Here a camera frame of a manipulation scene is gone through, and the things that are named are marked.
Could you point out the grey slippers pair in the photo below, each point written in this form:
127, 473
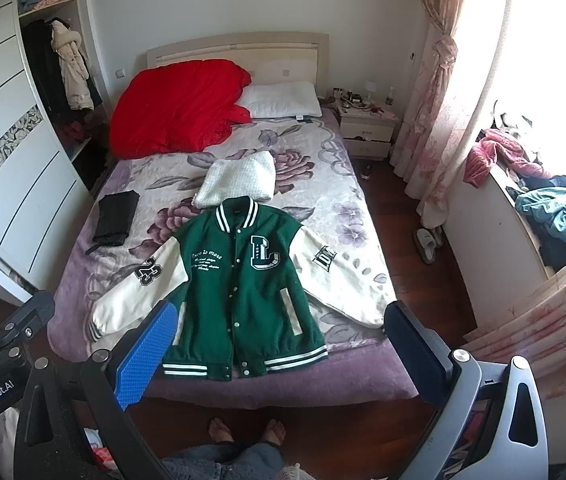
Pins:
427, 242

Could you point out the teal garment on sill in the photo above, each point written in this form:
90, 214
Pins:
547, 206

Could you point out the beige wooden headboard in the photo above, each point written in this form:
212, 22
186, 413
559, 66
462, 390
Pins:
269, 57

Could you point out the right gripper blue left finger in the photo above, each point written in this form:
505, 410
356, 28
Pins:
112, 380

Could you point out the white folded knit sweater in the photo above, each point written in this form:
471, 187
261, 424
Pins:
253, 176

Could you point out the white sliding wardrobe door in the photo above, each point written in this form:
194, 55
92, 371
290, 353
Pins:
43, 201

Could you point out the person's bare left foot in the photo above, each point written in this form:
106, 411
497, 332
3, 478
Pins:
219, 432

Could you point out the white pillow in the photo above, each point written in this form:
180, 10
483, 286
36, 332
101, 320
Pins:
296, 99

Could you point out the pink garment on sill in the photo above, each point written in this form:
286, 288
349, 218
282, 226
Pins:
494, 146

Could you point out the black folded trousers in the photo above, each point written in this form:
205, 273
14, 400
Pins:
115, 217

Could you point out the green white varsity jacket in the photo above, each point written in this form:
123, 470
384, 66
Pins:
241, 276

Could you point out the red duvet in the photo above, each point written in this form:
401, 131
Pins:
182, 107

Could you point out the person's bare foot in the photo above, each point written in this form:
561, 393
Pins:
274, 433
219, 432

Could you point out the small white table lamp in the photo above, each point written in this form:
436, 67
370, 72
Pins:
371, 88

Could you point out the floral purple bed blanket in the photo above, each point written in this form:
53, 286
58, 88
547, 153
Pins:
315, 183

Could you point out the white bedside table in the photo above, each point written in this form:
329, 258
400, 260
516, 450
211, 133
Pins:
367, 133

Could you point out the red white plastic bag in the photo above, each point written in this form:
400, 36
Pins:
101, 454

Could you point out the person's bare right foot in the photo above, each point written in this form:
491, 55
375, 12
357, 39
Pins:
274, 433

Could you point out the beige hanging coat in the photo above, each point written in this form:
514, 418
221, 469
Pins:
66, 43

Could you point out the pink floral curtain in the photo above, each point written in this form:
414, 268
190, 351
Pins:
460, 58

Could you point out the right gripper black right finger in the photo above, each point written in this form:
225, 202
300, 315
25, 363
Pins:
488, 421

